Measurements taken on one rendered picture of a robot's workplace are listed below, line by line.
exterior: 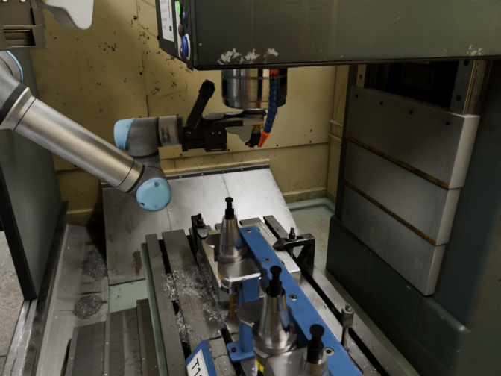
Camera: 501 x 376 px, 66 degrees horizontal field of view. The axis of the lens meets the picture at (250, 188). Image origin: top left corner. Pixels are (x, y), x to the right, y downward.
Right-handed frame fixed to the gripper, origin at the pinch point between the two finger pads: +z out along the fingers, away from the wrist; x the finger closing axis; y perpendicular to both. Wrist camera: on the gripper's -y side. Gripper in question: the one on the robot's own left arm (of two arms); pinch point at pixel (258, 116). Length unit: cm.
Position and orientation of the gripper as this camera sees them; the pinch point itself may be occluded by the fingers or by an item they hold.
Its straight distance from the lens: 97.9
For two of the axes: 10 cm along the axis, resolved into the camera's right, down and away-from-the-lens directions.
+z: 10.0, -0.8, 0.4
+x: 0.7, 4.0, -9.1
